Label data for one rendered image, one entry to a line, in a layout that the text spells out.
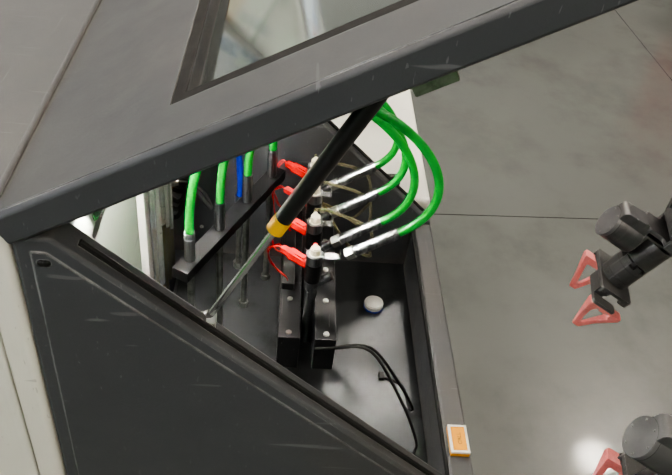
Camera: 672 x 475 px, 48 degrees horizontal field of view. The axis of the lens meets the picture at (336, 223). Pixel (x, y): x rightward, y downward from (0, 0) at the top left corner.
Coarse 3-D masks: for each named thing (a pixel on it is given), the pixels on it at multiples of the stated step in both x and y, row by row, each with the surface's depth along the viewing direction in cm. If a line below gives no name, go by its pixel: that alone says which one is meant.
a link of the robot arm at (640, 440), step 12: (636, 420) 95; (648, 420) 93; (660, 420) 91; (624, 432) 95; (636, 432) 94; (648, 432) 92; (660, 432) 90; (624, 444) 94; (636, 444) 93; (648, 444) 91; (660, 444) 90; (636, 456) 91; (648, 456) 91; (660, 456) 90; (660, 468) 92
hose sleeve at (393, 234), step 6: (396, 228) 118; (384, 234) 118; (390, 234) 118; (396, 234) 118; (366, 240) 120; (372, 240) 119; (378, 240) 119; (384, 240) 118; (390, 240) 118; (354, 246) 120; (360, 246) 120; (366, 246) 119; (372, 246) 119; (378, 246) 119; (354, 252) 120; (360, 252) 120
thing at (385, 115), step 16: (384, 112) 103; (400, 128) 105; (416, 144) 107; (432, 160) 109; (192, 176) 110; (192, 192) 112; (192, 208) 114; (432, 208) 115; (192, 224) 116; (416, 224) 117
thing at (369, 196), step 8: (248, 152) 127; (248, 160) 128; (248, 168) 129; (400, 168) 130; (248, 176) 130; (400, 176) 131; (248, 184) 131; (392, 184) 132; (248, 192) 132; (368, 192) 134; (376, 192) 133; (384, 192) 133; (248, 200) 133; (352, 200) 134; (360, 200) 134; (368, 200) 134; (336, 208) 135; (344, 208) 135; (352, 208) 135; (336, 216) 136
